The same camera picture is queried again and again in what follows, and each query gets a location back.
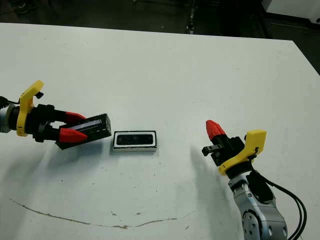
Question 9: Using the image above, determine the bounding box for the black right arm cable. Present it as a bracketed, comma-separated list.
[249, 147, 308, 240]

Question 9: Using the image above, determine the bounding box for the white box base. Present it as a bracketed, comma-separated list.
[109, 130, 160, 154]

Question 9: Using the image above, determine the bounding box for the white cabinet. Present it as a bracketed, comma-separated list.
[264, 0, 320, 25]

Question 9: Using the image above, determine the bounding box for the black glossy box lid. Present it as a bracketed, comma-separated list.
[55, 113, 112, 151]

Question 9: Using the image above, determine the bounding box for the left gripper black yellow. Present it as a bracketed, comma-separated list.
[16, 79, 88, 144]

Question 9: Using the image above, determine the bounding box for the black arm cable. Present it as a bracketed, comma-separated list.
[0, 95, 21, 109]
[249, 147, 308, 240]

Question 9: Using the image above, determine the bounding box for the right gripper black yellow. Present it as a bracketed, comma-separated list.
[201, 119, 267, 179]

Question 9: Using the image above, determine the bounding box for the dark shoe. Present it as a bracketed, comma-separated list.
[14, 1, 28, 14]

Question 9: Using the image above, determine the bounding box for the black slim camera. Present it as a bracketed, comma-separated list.
[116, 133, 154, 146]

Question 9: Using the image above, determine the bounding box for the black cable drag chain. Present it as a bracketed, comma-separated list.
[186, 2, 198, 35]

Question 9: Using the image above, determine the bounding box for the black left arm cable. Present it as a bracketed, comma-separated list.
[0, 95, 21, 109]

